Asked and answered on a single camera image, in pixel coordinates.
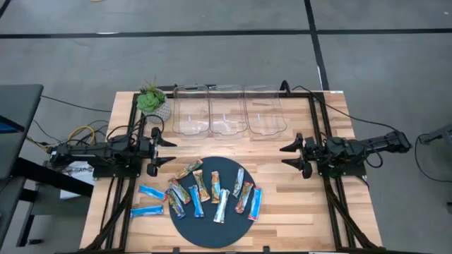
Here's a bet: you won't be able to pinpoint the orange and teal granola bar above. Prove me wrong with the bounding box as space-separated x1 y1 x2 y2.
210 171 222 205

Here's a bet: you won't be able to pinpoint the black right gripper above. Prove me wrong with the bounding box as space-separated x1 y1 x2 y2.
279 133 320 180

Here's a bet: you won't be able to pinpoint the orange and green granola bar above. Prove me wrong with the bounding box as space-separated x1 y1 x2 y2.
192 169 212 203
174 158 204 180

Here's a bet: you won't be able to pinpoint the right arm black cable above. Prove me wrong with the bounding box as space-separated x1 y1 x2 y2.
363 144 384 169

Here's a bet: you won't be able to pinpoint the yellow cable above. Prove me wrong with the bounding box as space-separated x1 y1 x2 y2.
26 125 97 151

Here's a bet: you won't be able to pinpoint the black aluminium rig frame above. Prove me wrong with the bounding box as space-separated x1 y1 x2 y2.
81 83 381 254

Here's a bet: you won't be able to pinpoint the silver and blue granola bar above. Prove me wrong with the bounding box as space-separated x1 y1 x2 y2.
213 188 231 224

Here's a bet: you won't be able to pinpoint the black power cable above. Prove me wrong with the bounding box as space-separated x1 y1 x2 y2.
280 79 402 133

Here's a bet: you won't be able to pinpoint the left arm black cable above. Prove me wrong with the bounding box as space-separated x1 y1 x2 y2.
105 113 166 142

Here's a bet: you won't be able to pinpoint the succulent in patterned pot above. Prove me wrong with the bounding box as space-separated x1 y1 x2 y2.
136 75 172 124

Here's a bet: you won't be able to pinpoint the white and green granola bar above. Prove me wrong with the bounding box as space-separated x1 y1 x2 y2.
232 167 246 199

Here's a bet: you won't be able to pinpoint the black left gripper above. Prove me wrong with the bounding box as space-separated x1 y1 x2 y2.
138 126 178 178

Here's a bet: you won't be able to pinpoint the grey desk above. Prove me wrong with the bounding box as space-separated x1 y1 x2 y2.
0 83 45 248

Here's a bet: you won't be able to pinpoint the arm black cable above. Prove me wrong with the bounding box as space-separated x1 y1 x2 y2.
105 113 166 142
363 144 384 169

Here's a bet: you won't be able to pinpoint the clear plastic bin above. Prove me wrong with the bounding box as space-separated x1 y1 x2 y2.
171 84 210 140
208 84 248 140
244 84 288 142

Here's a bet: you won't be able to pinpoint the black looped floor cable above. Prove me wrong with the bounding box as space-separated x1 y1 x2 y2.
414 135 452 183

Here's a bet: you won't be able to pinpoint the blue granola bar red ends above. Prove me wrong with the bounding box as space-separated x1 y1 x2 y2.
137 183 168 202
247 186 263 222
129 205 165 219

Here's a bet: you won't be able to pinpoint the grey equipment stand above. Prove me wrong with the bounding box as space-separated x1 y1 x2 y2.
419 122 452 145

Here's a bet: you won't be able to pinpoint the thin black floor cable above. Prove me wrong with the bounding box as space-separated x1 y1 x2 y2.
40 94 113 114

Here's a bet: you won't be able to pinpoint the blue and green granola bar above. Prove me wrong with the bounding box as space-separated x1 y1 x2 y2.
165 188 186 220

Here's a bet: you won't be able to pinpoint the black metal stand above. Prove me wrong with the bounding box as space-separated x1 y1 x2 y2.
13 157 95 248

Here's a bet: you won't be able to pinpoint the red and green granola bar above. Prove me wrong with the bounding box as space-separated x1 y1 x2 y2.
167 177 192 205
234 181 254 214

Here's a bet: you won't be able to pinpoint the white paper box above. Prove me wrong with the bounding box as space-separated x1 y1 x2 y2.
59 160 95 200

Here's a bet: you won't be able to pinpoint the round dark woven placemat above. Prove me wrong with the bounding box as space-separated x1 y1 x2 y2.
168 156 258 249

